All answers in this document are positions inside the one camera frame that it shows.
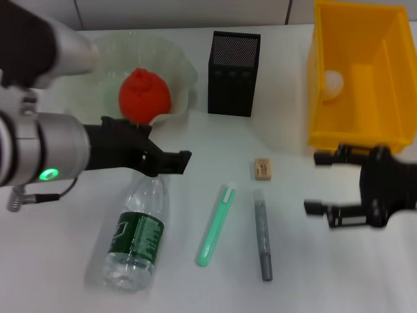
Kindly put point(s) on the green glass fruit plate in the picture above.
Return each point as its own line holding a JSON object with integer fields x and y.
{"x": 176, "y": 58}

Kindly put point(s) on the grey glitter pen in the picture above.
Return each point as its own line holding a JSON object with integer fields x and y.
{"x": 262, "y": 228}

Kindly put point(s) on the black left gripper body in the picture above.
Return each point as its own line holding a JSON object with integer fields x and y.
{"x": 120, "y": 150}

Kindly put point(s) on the white paper ball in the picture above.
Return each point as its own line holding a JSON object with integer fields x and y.
{"x": 334, "y": 84}

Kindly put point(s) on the clear water bottle green label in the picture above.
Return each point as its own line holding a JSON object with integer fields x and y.
{"x": 137, "y": 234}

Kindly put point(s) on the black mesh pen holder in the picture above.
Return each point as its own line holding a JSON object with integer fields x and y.
{"x": 233, "y": 78}

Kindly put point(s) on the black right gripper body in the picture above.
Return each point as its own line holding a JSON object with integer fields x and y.
{"x": 387, "y": 186}

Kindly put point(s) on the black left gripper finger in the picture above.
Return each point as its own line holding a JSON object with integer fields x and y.
{"x": 174, "y": 168}
{"x": 184, "y": 156}

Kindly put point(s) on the orange fruit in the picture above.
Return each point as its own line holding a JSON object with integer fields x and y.
{"x": 143, "y": 94}

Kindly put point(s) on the green pen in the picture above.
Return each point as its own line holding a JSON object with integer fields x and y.
{"x": 215, "y": 225}

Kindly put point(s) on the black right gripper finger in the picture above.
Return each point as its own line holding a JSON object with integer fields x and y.
{"x": 325, "y": 158}
{"x": 314, "y": 207}

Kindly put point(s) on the beige eraser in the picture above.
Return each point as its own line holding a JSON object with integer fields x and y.
{"x": 263, "y": 169}

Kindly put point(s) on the yellow plastic bin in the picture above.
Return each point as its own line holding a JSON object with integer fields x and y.
{"x": 368, "y": 114}

